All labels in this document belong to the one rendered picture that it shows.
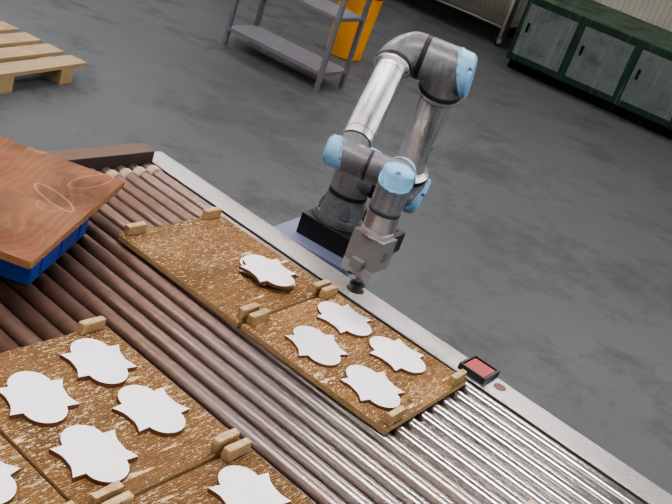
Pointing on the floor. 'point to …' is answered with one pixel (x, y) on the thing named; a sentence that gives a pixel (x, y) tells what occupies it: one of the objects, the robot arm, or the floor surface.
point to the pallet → (32, 59)
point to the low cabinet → (598, 58)
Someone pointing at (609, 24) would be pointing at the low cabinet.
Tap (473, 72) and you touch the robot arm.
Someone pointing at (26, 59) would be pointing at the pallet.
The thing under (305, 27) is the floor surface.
